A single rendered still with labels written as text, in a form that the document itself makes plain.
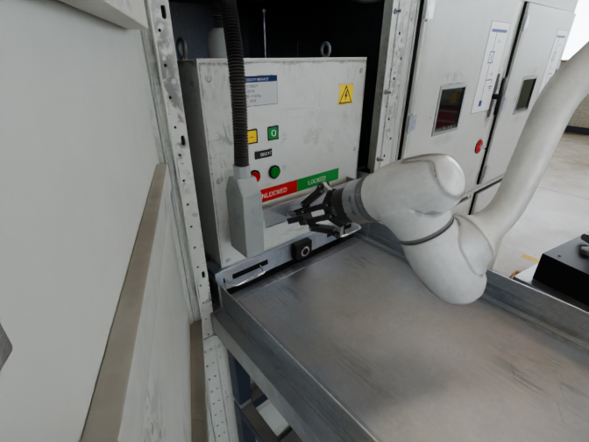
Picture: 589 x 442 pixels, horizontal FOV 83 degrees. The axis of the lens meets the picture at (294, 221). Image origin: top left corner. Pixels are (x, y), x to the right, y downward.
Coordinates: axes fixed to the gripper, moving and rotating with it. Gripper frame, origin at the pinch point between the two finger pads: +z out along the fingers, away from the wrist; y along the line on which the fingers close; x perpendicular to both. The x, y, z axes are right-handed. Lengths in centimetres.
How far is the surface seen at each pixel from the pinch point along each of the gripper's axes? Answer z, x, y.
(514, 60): -16, 115, -31
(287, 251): 11.6, 0.9, 8.4
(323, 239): 12.4, 15.2, 9.7
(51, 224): -49, -49, -6
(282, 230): 9.4, 0.0, 2.1
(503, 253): 59, 219, 85
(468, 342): -26.3, 13.3, 36.4
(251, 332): -1.3, -22.3, 19.5
